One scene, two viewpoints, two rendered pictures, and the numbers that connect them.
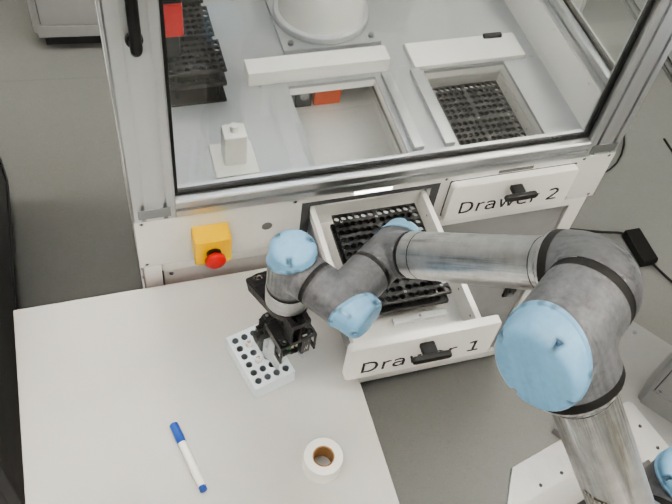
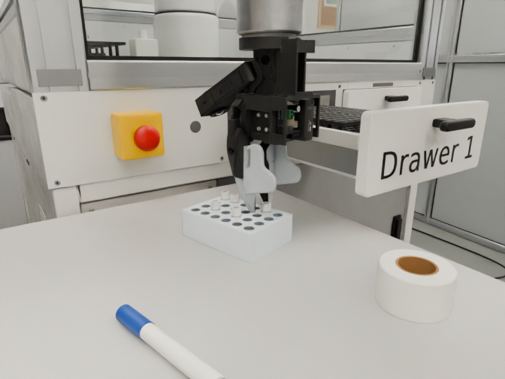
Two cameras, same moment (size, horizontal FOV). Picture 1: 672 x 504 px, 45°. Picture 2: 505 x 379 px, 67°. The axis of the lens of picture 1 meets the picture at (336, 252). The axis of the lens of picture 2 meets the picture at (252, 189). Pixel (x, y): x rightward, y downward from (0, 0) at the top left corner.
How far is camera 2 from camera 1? 123 cm
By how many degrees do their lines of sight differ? 36
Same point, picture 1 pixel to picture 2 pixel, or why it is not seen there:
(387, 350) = (405, 125)
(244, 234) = (173, 137)
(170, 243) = (86, 142)
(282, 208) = not seen: hidden behind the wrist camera
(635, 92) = (438, 10)
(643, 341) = not seen: hidden behind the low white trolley
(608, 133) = (429, 55)
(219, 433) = (215, 308)
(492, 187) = (373, 96)
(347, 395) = (368, 238)
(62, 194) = not seen: outside the picture
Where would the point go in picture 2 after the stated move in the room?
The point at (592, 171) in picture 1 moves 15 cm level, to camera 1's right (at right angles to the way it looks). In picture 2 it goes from (425, 99) to (472, 98)
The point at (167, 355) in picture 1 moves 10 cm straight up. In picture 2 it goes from (96, 255) to (86, 177)
